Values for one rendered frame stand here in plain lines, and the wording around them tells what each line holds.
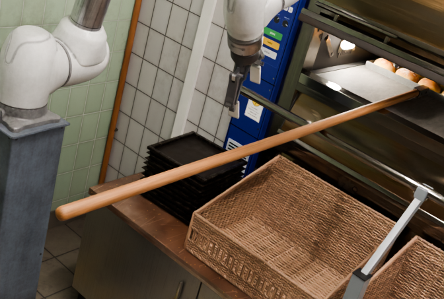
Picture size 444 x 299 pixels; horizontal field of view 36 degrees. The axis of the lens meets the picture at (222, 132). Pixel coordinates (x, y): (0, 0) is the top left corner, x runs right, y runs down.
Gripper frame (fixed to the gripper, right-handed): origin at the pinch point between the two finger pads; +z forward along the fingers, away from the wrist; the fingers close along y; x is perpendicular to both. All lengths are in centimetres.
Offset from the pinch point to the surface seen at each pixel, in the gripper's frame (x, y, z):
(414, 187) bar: 50, -6, 21
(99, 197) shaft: -7, 56, -25
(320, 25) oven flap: 3, -53, 19
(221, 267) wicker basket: 1, 21, 68
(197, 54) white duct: -50, -60, 64
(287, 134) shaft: 13.2, -0.8, 11.2
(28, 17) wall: -106, -28, 39
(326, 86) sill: 9, -52, 47
